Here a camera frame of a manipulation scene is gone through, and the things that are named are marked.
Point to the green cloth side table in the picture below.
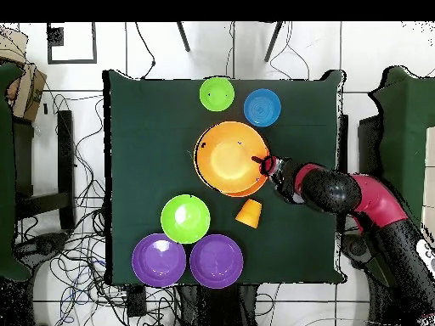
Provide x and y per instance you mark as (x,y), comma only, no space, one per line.
(6,169)
(404,136)

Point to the white boxes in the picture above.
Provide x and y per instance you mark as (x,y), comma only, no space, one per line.
(430,163)

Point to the black power strip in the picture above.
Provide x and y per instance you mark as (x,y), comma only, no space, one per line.
(136,300)

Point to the black bench frame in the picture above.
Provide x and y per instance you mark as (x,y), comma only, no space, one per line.
(65,152)

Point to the black tripod leg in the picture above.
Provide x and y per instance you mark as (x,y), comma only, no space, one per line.
(273,42)
(183,37)

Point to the small blue plastic bowl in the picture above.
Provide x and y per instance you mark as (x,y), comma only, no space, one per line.
(262,107)

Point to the purple plastic bowl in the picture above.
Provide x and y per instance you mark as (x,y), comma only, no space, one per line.
(159,260)
(216,260)

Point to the small green plastic bowl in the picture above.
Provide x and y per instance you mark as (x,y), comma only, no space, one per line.
(216,94)

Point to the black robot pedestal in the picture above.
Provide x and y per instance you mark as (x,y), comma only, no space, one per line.
(221,305)

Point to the dark green tablecloth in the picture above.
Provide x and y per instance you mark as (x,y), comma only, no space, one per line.
(153,136)

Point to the cardboard box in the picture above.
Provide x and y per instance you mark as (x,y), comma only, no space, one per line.
(27,88)

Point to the orange plastic cup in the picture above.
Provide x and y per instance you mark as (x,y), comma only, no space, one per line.
(249,212)

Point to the large orange plastic bowl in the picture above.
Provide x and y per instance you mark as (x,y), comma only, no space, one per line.
(251,194)
(224,159)

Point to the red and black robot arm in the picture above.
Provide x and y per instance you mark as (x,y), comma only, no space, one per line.
(340,193)

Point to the medium green plastic bowl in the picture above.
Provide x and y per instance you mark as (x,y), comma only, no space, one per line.
(185,219)

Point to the black floor frame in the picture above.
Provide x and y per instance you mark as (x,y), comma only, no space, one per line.
(72,61)

